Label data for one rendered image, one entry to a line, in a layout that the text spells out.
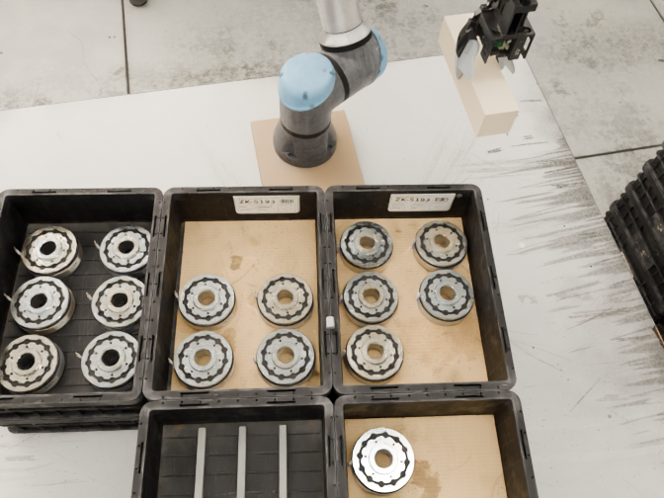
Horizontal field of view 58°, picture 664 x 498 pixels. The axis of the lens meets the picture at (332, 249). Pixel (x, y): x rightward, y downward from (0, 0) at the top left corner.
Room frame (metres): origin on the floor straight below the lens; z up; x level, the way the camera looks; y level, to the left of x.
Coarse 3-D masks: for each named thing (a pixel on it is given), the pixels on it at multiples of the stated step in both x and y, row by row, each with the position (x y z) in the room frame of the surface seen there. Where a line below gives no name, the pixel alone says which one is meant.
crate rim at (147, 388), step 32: (192, 192) 0.61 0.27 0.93; (224, 192) 0.61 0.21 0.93; (256, 192) 0.62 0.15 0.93; (288, 192) 0.62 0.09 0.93; (320, 192) 0.63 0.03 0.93; (160, 224) 0.53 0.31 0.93; (320, 224) 0.57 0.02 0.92; (160, 256) 0.47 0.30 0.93; (320, 256) 0.49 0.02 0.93; (160, 288) 0.41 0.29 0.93; (320, 288) 0.43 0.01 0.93
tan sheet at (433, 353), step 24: (336, 240) 0.58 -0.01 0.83; (408, 240) 0.60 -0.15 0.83; (408, 264) 0.54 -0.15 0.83; (408, 288) 0.49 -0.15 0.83; (408, 312) 0.44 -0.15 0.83; (408, 336) 0.40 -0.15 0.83; (432, 336) 0.40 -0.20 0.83; (456, 336) 0.40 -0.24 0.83; (480, 336) 0.41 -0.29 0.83; (408, 360) 0.35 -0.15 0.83; (432, 360) 0.35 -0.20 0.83; (456, 360) 0.36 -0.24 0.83; (480, 360) 0.36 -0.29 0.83; (360, 384) 0.30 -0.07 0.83
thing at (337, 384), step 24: (336, 192) 0.63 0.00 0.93; (360, 192) 0.64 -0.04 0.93; (384, 192) 0.64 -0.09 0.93; (408, 192) 0.65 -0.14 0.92; (480, 192) 0.66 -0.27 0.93; (480, 216) 0.60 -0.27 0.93; (336, 288) 0.44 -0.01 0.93; (336, 312) 0.39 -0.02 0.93; (336, 336) 0.35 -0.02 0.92; (504, 336) 0.37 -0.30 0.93; (336, 360) 0.31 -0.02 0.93; (504, 360) 0.33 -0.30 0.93; (336, 384) 0.27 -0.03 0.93; (384, 384) 0.27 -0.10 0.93; (408, 384) 0.28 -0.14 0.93; (432, 384) 0.28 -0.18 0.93; (456, 384) 0.28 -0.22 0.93; (504, 384) 0.29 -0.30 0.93
